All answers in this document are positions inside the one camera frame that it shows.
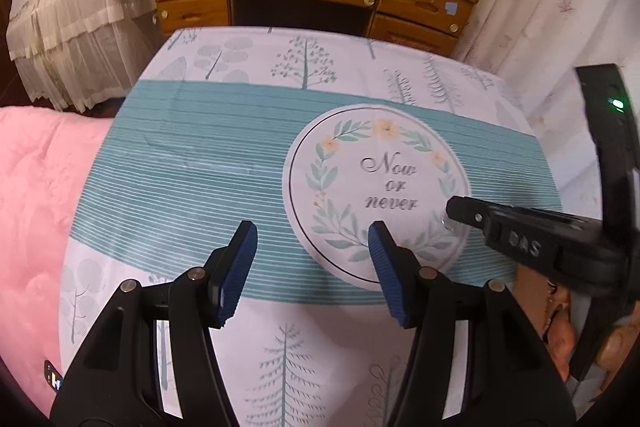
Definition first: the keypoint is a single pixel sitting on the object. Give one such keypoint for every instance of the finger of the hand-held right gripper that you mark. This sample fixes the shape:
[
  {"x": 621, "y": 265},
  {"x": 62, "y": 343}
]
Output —
[{"x": 467, "y": 212}]

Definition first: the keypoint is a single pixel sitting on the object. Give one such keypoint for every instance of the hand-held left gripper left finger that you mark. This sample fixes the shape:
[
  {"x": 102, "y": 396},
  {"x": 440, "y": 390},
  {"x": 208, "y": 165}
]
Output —
[{"x": 235, "y": 272}]

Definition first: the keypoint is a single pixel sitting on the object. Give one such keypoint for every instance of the small clear jewelry piece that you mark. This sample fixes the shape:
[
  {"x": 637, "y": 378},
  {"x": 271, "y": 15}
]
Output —
[{"x": 452, "y": 225}]

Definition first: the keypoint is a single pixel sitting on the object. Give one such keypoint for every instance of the pink quilted blanket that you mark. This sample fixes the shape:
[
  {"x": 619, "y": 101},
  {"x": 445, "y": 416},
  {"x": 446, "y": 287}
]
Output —
[{"x": 35, "y": 217}]

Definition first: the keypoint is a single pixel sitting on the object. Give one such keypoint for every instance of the person's right hand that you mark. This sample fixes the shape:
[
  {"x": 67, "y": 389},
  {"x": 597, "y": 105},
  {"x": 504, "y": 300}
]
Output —
[{"x": 561, "y": 332}]

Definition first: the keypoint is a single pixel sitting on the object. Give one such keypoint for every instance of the black blanket tag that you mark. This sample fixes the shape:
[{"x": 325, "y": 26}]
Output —
[{"x": 52, "y": 376}]

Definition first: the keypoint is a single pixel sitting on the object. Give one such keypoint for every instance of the blue drawer sticker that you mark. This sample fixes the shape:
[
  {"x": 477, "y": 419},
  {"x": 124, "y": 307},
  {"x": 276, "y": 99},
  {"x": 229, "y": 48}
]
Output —
[{"x": 451, "y": 8}]

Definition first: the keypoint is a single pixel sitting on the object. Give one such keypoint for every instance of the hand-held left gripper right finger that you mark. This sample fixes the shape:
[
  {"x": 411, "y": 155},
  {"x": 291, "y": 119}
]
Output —
[{"x": 387, "y": 272}]

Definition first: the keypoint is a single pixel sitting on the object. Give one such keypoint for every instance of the white lace bed skirt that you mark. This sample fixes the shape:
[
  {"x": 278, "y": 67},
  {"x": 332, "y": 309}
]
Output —
[{"x": 75, "y": 7}]

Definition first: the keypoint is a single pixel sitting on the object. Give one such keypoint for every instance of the printed teal white tablecloth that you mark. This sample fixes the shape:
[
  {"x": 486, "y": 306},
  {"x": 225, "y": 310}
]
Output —
[{"x": 200, "y": 157}]

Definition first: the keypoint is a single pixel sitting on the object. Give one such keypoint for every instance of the peach jewelry box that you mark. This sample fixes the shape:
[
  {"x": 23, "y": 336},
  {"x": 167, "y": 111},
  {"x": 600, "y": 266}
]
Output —
[{"x": 530, "y": 297}]

